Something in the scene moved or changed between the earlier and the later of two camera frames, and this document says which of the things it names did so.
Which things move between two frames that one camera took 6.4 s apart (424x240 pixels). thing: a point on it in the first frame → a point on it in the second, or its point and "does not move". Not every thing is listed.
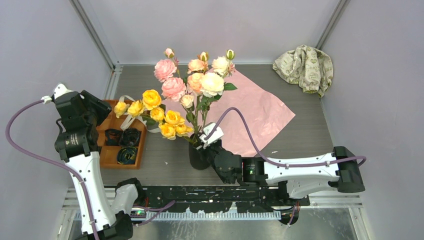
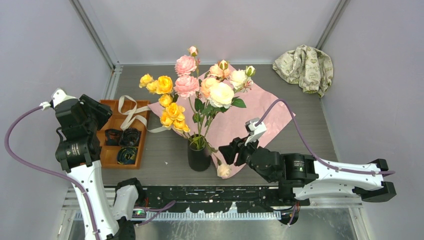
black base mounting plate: (220, 198) does not move
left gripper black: (103, 108) does not move
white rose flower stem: (212, 84) → (222, 96)
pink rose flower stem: (173, 88) → (187, 83)
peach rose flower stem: (197, 67) → (221, 71)
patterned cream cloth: (311, 68) does not move
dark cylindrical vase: (199, 159) does not move
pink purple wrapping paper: (247, 118) does not move
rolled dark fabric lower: (126, 155) does not move
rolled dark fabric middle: (112, 136) does not move
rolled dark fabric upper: (129, 137) does not move
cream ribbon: (130, 118) does not move
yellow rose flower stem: (172, 123) → (172, 116)
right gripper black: (219, 144) → (238, 146)
